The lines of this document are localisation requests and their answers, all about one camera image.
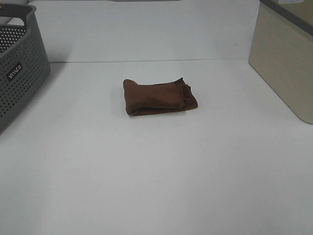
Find grey perforated plastic basket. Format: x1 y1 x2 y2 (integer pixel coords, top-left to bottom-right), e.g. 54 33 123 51
0 3 50 131

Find beige storage box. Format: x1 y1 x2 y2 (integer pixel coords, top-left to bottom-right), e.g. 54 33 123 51
248 0 313 124

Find brown towel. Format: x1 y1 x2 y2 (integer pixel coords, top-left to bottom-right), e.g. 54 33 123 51
123 78 198 116

